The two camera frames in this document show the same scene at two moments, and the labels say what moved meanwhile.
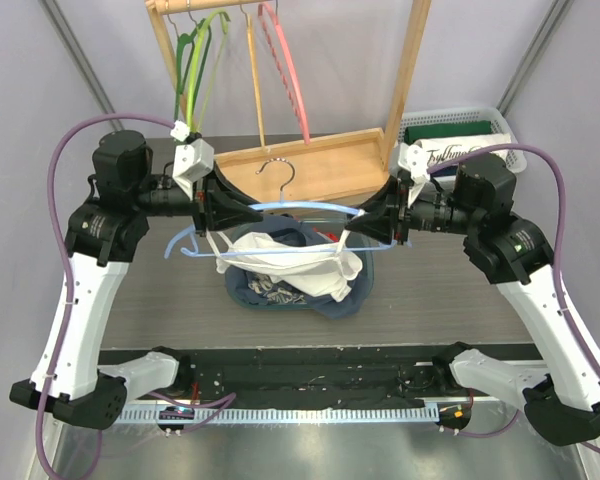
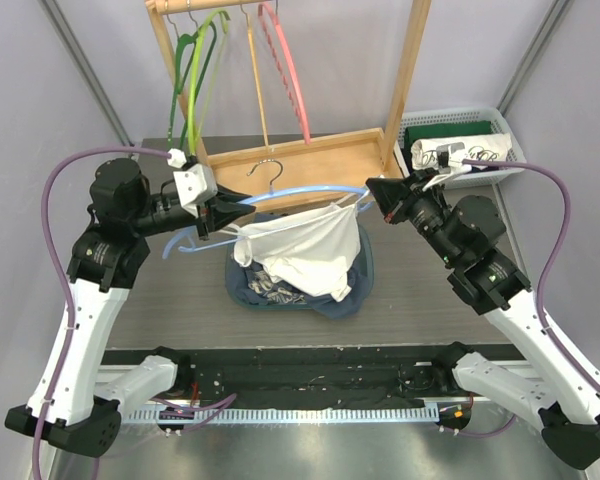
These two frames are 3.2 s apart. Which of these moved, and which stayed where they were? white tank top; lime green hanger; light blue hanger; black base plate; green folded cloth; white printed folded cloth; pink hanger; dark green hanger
Moved: light blue hanger; dark green hanger; white tank top
Stayed: black base plate; white printed folded cloth; pink hanger; lime green hanger; green folded cloth
